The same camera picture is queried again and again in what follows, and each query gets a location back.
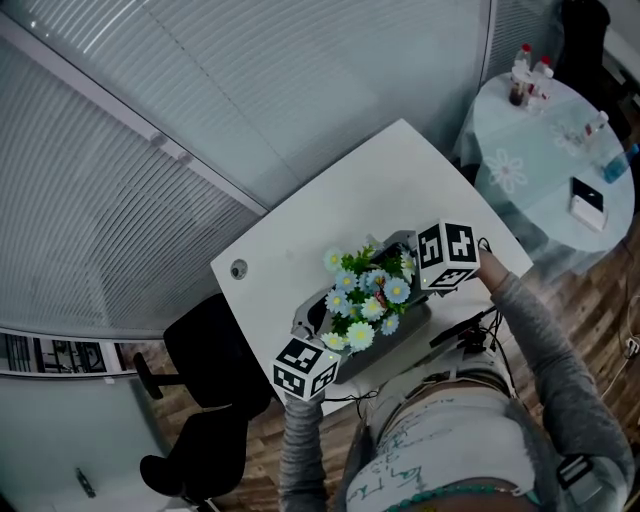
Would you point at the white box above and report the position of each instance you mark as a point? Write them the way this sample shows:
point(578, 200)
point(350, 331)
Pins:
point(589, 219)

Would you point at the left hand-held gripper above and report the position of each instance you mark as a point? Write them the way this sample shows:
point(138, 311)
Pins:
point(305, 367)

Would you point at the black office chair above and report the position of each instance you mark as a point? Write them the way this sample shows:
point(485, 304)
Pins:
point(210, 350)

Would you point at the pale blue floral tablecloth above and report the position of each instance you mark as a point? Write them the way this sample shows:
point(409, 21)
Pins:
point(540, 165)

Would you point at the person's right forearm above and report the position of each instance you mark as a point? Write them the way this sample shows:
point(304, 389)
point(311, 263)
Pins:
point(545, 350)

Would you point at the blue plastic bottle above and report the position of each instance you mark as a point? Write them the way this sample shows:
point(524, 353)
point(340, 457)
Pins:
point(617, 165)

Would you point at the small clear glass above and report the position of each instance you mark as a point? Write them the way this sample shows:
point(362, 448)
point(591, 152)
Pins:
point(536, 102)

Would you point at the person's torso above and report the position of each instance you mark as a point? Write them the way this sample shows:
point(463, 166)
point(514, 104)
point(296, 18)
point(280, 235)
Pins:
point(450, 440)

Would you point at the grey tray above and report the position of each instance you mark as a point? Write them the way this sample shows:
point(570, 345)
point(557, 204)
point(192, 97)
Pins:
point(400, 335)

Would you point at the black smartphone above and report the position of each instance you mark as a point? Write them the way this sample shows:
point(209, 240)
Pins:
point(587, 195)

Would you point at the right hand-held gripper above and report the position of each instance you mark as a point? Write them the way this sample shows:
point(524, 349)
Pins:
point(450, 250)

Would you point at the clear bottle with red cap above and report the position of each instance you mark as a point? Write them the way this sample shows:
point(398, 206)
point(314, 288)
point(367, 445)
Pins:
point(542, 70)
point(522, 60)

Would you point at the white table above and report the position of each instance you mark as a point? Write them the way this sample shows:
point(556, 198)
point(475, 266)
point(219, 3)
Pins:
point(350, 200)

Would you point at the blue white flower bouquet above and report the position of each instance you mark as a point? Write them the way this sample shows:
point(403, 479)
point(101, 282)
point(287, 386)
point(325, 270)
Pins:
point(370, 300)

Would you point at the frosted glass door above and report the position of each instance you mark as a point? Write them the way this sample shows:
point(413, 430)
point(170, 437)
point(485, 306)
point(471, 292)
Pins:
point(60, 440)

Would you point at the white blind knob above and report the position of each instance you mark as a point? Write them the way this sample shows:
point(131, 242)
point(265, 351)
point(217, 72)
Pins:
point(184, 159)
point(158, 140)

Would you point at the person's left forearm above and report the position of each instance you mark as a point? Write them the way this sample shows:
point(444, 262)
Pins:
point(300, 450)

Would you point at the clear bottle with red label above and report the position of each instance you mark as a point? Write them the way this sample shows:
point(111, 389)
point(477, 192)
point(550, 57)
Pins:
point(595, 125)

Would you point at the glass of dark drink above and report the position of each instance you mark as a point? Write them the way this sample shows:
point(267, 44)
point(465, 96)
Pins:
point(516, 95)

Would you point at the black waist-mounted device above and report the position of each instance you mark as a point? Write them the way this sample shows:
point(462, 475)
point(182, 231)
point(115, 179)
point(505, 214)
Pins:
point(462, 330)

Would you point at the glass partition with blinds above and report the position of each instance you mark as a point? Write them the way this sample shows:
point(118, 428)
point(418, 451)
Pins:
point(200, 125)

